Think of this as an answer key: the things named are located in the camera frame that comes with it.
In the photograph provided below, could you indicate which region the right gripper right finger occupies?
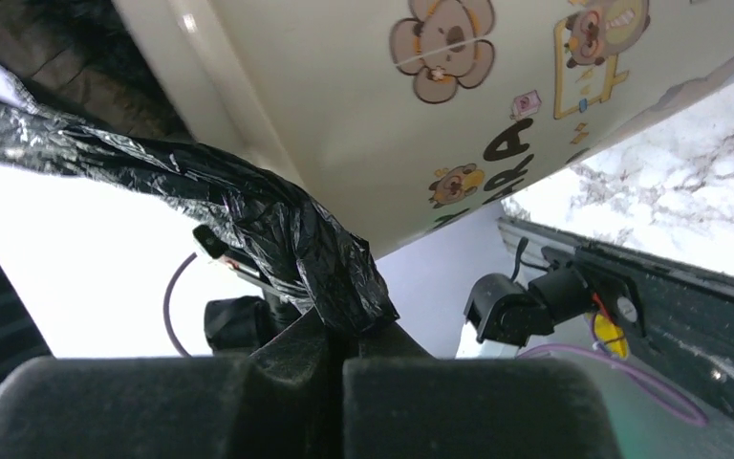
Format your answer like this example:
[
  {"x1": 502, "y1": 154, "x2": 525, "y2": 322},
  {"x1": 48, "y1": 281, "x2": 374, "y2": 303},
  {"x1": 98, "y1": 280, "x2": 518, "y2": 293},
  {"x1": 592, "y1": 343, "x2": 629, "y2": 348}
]
[{"x1": 341, "y1": 324, "x2": 623, "y2": 458}]

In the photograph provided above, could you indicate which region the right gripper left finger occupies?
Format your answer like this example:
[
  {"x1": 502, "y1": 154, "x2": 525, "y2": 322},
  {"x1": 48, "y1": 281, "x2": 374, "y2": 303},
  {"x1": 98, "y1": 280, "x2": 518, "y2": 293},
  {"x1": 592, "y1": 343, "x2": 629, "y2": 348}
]
[{"x1": 0, "y1": 313, "x2": 343, "y2": 458}]

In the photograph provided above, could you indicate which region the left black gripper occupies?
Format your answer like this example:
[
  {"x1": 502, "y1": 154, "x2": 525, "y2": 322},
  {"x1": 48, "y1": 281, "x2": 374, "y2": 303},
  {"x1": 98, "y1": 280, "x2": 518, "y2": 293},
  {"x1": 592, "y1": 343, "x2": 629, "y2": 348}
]
[{"x1": 202, "y1": 250, "x2": 305, "y2": 356}]

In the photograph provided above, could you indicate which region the black plastic trash bag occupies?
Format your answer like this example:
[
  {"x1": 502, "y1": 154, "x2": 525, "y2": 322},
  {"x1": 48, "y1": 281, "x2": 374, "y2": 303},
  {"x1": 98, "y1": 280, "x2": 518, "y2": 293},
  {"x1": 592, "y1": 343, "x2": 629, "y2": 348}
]
[{"x1": 0, "y1": 0, "x2": 399, "y2": 337}]

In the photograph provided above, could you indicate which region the beige round trash bin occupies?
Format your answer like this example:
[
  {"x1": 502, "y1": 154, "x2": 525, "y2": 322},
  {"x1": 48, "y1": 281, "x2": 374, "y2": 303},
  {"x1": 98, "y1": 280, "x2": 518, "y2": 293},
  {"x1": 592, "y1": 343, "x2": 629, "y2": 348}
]
[{"x1": 116, "y1": 0, "x2": 734, "y2": 257}]

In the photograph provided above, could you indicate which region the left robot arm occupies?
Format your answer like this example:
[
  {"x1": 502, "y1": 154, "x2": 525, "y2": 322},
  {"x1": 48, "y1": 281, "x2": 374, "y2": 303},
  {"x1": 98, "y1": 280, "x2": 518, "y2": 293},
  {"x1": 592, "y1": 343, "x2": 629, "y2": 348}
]
[{"x1": 204, "y1": 238, "x2": 598, "y2": 353}]

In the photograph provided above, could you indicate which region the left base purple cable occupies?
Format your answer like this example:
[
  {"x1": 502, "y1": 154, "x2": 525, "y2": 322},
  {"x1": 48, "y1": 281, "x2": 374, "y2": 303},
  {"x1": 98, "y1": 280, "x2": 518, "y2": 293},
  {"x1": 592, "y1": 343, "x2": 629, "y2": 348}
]
[{"x1": 515, "y1": 313, "x2": 710, "y2": 428}]

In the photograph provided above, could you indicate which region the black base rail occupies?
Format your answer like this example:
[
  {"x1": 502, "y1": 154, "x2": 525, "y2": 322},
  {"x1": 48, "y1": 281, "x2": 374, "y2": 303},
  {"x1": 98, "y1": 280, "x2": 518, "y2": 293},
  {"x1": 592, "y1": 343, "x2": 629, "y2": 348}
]
[{"x1": 498, "y1": 217, "x2": 734, "y2": 419}]

